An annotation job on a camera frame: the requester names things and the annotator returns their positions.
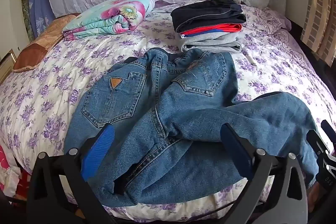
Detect blue denim jeans pants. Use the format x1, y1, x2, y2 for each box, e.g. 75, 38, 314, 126
63, 48, 326, 207

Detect pink and red cloth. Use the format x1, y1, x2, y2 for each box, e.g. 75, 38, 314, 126
0, 144, 32, 199

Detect folded grey pants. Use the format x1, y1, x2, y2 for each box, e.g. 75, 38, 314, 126
180, 32, 243, 54

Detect folded red garment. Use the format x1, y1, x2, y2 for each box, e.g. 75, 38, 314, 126
181, 24, 242, 38

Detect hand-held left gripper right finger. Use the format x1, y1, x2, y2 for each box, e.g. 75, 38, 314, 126
220, 123, 309, 224

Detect stack of folded clothes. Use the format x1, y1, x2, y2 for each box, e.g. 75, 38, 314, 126
171, 0, 247, 33

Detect folded floral blanket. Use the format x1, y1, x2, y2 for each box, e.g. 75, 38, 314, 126
62, 0, 156, 40

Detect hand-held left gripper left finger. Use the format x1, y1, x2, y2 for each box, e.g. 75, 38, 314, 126
26, 123, 116, 224

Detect brown patchwork cushion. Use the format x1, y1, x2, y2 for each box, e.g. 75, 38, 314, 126
13, 13, 82, 73

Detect blue hanging cloth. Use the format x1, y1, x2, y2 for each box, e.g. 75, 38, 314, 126
26, 0, 56, 38

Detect purple floral bedspread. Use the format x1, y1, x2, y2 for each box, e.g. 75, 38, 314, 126
0, 1, 336, 223

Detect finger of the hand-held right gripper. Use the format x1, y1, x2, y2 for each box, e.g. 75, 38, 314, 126
321, 120, 336, 136
307, 130, 330, 159

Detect brick pattern curtain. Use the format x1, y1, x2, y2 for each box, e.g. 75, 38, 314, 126
301, 0, 336, 67

